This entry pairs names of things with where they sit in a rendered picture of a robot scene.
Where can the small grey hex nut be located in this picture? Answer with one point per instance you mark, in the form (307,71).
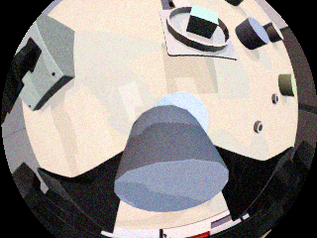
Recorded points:
(258,126)
(274,98)

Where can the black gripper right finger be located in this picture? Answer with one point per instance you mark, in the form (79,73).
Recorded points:
(248,177)

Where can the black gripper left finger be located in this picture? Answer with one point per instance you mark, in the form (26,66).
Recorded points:
(92,192)

